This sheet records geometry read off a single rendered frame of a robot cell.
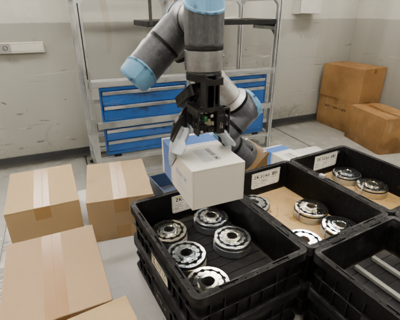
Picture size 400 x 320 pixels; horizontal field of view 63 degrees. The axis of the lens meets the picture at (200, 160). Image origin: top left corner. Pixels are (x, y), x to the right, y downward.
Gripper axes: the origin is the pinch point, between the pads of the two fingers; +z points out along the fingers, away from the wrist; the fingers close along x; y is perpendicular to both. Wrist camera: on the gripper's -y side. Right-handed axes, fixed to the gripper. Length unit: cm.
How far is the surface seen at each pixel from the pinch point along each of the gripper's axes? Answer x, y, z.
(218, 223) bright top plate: 9.2, -7.9, 25.7
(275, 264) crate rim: 9.5, 19.3, 18.5
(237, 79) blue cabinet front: 122, -197, 27
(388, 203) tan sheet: 69, 2, 29
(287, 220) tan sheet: 31.6, -4.3, 28.6
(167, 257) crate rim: -11.2, 8.0, 18.5
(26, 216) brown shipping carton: -43, -37, 28
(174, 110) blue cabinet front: 61, -196, 49
